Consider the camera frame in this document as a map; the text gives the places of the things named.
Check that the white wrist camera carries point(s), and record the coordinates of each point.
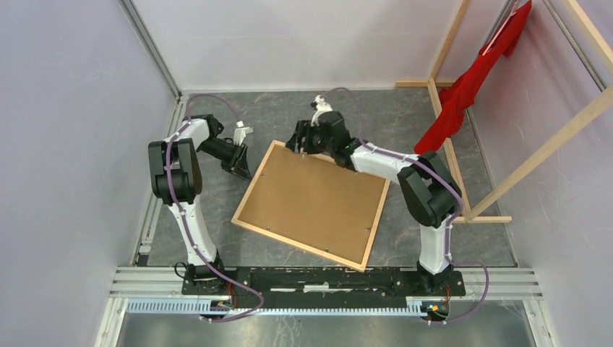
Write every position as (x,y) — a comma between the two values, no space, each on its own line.
(320,106)
(240,133)

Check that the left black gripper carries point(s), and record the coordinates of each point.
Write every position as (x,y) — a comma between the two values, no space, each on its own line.
(238,164)

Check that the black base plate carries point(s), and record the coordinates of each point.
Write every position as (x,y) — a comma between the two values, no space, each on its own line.
(318,287)

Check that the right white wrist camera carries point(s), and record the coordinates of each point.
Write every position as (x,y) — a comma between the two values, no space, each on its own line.
(320,106)

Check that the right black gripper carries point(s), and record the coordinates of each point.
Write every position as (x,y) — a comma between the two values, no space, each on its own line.
(303,130)

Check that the red cloth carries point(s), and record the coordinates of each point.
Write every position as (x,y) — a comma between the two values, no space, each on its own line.
(461,94)

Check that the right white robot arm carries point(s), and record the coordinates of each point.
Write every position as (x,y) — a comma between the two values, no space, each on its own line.
(432,196)

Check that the wooden picture frame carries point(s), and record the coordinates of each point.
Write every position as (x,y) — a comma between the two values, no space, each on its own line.
(249,225)

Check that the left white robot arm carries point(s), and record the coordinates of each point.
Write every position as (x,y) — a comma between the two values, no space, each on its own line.
(176,179)

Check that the brown backing board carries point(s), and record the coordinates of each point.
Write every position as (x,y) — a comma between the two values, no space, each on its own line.
(311,201)

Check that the aluminium rail base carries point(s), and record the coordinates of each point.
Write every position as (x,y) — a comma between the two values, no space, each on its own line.
(157,290)

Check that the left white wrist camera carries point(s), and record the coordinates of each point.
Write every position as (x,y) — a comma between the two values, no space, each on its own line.
(240,133)

